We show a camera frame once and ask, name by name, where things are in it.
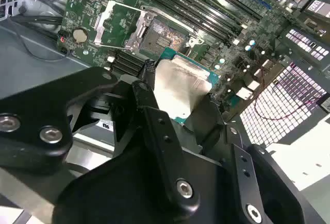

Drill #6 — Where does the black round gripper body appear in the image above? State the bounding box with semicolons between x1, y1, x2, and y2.
52;145;242;224

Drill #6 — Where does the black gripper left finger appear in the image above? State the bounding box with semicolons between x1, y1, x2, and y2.
0;59;201;215

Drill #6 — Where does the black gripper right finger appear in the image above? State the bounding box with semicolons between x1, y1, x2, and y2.
184;93;307;224

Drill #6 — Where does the metal socket cover frame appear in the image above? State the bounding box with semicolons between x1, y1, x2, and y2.
93;0;150;53

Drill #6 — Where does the silver CPU green edge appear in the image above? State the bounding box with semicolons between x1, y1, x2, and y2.
153;46;220;126

